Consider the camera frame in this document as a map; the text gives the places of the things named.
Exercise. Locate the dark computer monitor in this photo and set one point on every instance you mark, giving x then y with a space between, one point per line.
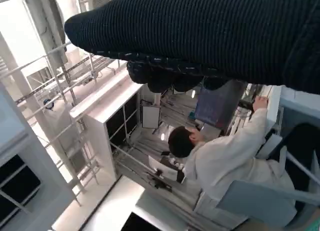
215 106

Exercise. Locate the green cutting mat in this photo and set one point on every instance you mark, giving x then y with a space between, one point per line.
315 227

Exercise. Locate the grey office chair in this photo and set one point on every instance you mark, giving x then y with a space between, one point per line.
257 203

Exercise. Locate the white desk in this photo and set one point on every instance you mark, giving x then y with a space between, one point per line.
273 111

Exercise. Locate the blue round object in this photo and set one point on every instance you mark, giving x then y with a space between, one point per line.
48 101

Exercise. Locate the white metal rack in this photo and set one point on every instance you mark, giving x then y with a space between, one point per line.
70 91

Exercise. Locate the white board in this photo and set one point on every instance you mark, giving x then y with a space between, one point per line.
150 117

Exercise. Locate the large white grille cabinet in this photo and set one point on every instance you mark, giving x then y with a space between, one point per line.
32 153

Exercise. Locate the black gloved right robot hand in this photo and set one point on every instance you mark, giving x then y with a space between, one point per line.
200 36

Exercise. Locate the small white grille cabinet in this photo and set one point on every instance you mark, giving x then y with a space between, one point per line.
97 136

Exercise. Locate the person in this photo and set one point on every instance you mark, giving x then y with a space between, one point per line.
225 161

